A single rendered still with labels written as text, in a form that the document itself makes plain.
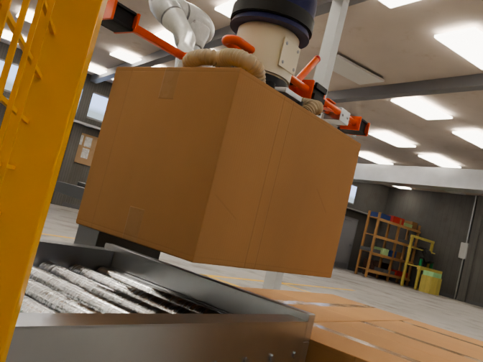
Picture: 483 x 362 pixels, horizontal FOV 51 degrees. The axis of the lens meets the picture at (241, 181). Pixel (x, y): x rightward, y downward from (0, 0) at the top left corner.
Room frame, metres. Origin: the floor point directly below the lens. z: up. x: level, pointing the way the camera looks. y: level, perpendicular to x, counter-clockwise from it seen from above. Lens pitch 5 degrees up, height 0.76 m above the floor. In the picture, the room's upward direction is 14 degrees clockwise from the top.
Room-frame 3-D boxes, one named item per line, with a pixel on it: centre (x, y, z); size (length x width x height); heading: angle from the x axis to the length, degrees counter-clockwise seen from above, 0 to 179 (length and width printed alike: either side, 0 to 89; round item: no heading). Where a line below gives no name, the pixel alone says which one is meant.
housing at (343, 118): (1.71, -0.26, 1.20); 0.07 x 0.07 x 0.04; 52
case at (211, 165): (1.36, 0.03, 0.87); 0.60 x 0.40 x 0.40; 142
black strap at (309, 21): (1.34, 0.03, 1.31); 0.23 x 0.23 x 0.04
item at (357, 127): (1.81, -0.35, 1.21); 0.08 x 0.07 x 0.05; 142
